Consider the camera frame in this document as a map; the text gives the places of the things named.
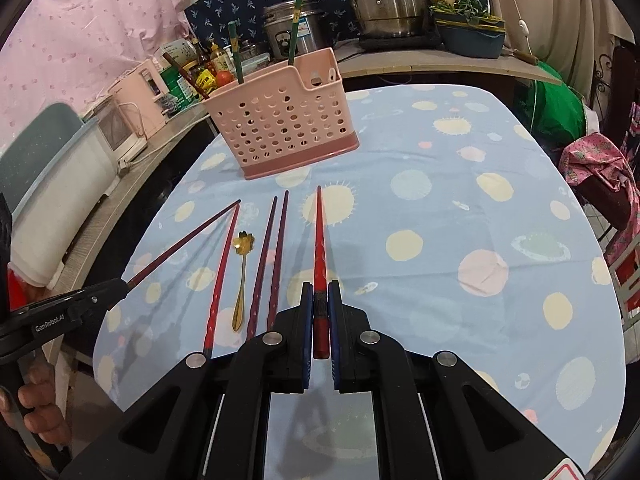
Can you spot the white plastic storage bin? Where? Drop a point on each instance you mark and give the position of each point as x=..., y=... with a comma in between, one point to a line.
x=60, y=195

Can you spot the white clear countertop appliance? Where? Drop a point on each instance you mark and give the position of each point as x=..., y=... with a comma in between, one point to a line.
x=120, y=130

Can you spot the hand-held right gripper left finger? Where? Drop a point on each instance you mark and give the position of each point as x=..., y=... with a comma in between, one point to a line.
x=306, y=360

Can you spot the pink dotted wall cloth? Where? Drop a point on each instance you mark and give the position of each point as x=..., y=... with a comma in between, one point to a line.
x=100, y=20

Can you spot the red chopstick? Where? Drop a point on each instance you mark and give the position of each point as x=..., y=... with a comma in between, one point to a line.
x=221, y=280
x=319, y=260

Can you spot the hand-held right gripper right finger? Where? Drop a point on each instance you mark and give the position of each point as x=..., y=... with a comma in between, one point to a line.
x=334, y=360

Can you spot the gold flower spoon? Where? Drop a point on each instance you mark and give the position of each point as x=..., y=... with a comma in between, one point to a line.
x=243, y=242

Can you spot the dark brown chopstick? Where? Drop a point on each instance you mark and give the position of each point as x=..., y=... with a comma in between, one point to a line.
x=185, y=243
x=187, y=77

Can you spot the red tomato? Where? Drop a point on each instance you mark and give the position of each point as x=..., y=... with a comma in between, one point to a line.
x=224, y=78

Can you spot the navy printed wall cloth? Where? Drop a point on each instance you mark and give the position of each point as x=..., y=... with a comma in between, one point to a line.
x=235, y=5

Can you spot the dark purple chopstick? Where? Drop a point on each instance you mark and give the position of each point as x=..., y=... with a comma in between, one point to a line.
x=262, y=270
x=278, y=270

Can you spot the green chopstick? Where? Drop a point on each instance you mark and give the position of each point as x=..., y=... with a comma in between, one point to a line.
x=235, y=55
x=294, y=35

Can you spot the person's left hand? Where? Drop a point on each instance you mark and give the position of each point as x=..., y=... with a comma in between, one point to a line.
x=47, y=405

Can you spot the small pot with lid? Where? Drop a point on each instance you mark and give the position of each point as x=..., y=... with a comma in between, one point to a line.
x=250, y=50

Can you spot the green plastic bag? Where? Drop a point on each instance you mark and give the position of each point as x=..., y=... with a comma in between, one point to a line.
x=555, y=105

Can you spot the silver rice cooker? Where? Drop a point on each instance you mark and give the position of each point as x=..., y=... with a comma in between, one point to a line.
x=312, y=25

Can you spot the yellow snack packet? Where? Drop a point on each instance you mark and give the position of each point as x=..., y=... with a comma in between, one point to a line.
x=206, y=80

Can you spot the blue planter with greens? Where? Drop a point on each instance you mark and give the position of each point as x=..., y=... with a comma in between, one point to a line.
x=470, y=40

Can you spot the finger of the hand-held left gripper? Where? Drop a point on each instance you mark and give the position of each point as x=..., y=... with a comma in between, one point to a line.
x=100, y=300

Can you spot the black induction cooker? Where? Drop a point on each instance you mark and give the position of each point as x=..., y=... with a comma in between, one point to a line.
x=400, y=42

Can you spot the beige curtain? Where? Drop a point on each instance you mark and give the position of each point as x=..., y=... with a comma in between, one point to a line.
x=565, y=10

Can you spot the blue planet print tablecloth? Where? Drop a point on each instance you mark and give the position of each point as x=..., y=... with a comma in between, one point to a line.
x=425, y=220

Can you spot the white printed box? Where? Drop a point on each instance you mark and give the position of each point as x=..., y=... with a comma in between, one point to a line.
x=180, y=52

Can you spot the dark sauce bottle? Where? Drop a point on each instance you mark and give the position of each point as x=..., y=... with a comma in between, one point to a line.
x=200, y=52

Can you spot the pink perforated utensil basket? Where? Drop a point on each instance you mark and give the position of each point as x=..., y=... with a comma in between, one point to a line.
x=280, y=125

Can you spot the black iron chair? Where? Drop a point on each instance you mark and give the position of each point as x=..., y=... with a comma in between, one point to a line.
x=620, y=75

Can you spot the green tin can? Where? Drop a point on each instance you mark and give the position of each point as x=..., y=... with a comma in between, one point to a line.
x=175, y=92

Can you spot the pink floral cloth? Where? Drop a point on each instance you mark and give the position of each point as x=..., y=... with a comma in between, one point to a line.
x=590, y=152

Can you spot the pink electric kettle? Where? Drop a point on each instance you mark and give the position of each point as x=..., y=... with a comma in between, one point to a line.
x=137, y=85

